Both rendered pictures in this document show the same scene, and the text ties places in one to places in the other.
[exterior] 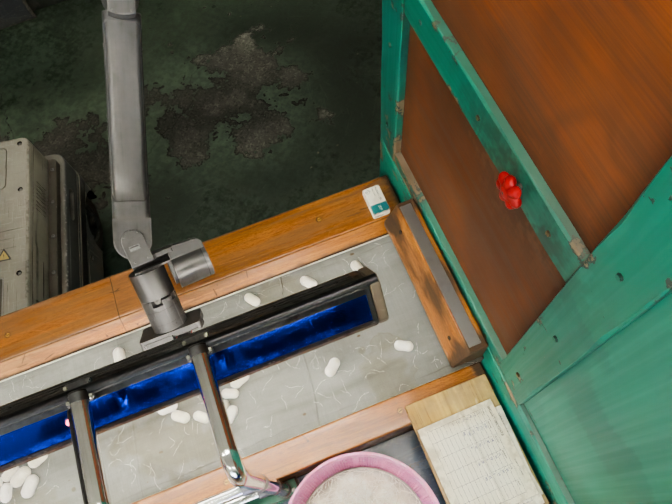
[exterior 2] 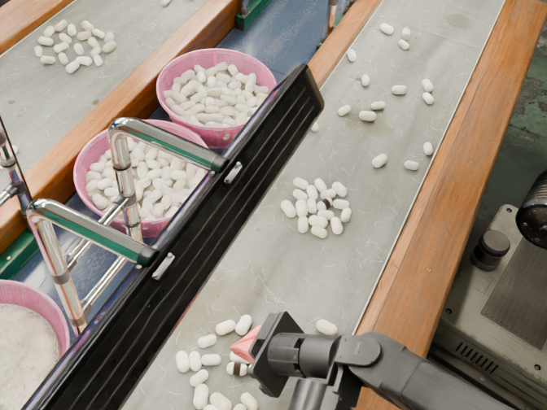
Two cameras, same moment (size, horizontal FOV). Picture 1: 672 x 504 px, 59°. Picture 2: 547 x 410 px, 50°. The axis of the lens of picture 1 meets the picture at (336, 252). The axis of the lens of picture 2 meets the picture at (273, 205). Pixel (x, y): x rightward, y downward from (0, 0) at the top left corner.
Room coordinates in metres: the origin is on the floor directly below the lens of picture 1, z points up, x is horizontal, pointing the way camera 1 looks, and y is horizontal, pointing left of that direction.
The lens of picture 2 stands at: (0.50, -0.02, 1.64)
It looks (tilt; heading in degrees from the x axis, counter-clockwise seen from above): 51 degrees down; 124
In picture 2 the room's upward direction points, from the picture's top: 7 degrees clockwise
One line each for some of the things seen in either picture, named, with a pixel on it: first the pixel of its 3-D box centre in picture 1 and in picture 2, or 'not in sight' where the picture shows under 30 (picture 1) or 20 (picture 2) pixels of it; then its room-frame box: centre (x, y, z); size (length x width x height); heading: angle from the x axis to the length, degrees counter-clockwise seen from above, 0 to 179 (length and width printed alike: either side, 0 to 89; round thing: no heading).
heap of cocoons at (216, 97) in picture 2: not in sight; (217, 104); (-0.20, 0.72, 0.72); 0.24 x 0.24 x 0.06
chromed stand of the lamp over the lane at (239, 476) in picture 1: (202, 450); (148, 279); (0.12, 0.24, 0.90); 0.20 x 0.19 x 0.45; 104
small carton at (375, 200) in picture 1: (376, 201); not in sight; (0.56, -0.09, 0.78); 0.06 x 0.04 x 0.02; 14
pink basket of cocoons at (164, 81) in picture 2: not in sight; (216, 102); (-0.20, 0.72, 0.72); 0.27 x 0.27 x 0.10
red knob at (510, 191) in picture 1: (511, 190); not in sight; (0.30, -0.20, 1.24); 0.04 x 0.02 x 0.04; 14
